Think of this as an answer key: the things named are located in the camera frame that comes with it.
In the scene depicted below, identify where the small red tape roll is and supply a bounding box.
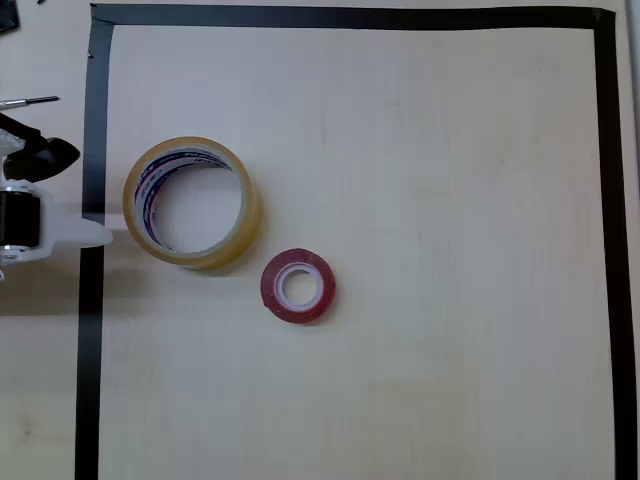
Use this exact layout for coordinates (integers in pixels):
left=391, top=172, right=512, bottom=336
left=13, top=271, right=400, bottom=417
left=259, top=247, right=336, bottom=325

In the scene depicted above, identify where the flat black object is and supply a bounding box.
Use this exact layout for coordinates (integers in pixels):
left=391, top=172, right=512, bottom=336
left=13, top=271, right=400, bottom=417
left=0, top=0, right=21, bottom=35

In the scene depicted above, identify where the thin black-tipped screwdriver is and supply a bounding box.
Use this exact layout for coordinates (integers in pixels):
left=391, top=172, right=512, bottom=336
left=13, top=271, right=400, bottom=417
left=0, top=95, right=61, bottom=110

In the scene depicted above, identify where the large clear packing tape roll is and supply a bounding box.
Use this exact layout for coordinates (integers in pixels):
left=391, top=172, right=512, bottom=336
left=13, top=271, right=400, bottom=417
left=122, top=135, right=264, bottom=273

